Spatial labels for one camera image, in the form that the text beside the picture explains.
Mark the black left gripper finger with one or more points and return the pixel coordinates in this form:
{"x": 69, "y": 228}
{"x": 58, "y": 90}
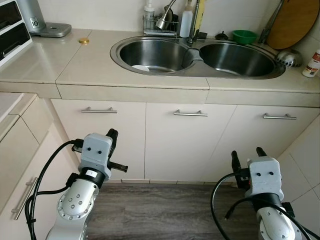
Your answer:
{"x": 112, "y": 136}

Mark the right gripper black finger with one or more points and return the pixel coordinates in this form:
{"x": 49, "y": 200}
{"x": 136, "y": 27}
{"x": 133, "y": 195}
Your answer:
{"x": 260, "y": 152}
{"x": 235, "y": 161}

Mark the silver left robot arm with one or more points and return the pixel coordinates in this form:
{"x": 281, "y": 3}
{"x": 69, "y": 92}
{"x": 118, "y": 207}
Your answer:
{"x": 77, "y": 200}

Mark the chrome kitchen faucet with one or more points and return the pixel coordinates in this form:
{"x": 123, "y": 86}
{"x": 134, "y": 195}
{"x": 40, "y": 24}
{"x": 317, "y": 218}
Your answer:
{"x": 165, "y": 22}

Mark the white cabinet door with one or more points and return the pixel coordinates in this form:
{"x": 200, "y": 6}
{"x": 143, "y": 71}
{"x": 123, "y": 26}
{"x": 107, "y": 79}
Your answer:
{"x": 10, "y": 150}
{"x": 190, "y": 145}
{"x": 270, "y": 137}
{"x": 65, "y": 125}

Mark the stainless steel double sink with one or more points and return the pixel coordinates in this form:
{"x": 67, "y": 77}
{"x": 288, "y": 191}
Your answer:
{"x": 235, "y": 60}

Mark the white bottle brown label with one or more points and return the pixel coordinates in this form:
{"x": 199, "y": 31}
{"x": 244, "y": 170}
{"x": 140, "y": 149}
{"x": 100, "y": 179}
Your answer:
{"x": 311, "y": 67}

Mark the small gold lid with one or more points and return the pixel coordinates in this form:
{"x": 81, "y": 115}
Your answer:
{"x": 84, "y": 41}

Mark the green plastic bowl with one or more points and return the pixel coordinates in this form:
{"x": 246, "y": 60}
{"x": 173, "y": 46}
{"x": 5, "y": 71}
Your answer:
{"x": 244, "y": 37}

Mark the black sink strainer plug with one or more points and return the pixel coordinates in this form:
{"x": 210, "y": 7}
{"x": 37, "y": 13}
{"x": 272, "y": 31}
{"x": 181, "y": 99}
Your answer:
{"x": 222, "y": 36}

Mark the white drawer unit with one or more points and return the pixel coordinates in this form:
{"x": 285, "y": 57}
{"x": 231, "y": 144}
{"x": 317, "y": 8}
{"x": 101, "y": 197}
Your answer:
{"x": 20, "y": 50}

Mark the clear pump soap bottle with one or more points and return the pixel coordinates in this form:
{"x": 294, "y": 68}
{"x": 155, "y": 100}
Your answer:
{"x": 149, "y": 12}

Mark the small black block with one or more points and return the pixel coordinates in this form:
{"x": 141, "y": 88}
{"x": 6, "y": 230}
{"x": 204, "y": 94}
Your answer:
{"x": 204, "y": 34}

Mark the long metal utensil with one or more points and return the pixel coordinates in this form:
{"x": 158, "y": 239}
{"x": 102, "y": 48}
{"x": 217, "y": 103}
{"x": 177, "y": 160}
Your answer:
{"x": 270, "y": 22}

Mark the tall white bottle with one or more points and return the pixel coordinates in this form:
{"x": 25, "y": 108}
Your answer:
{"x": 186, "y": 25}

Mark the round wooden cutting board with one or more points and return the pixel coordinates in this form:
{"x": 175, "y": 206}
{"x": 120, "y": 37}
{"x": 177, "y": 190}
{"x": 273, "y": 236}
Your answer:
{"x": 295, "y": 22}

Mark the grey countertop appliance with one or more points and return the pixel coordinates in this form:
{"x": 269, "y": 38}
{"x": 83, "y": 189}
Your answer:
{"x": 30, "y": 15}

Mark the yellow detergent bottle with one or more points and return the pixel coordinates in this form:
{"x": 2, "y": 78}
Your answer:
{"x": 201, "y": 17}

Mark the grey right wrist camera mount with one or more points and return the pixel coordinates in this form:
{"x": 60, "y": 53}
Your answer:
{"x": 264, "y": 175}

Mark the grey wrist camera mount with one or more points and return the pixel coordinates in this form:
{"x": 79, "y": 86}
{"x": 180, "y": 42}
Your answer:
{"x": 264, "y": 175}
{"x": 95, "y": 150}

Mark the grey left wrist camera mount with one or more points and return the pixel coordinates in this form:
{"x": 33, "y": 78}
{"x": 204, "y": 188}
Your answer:
{"x": 95, "y": 150}

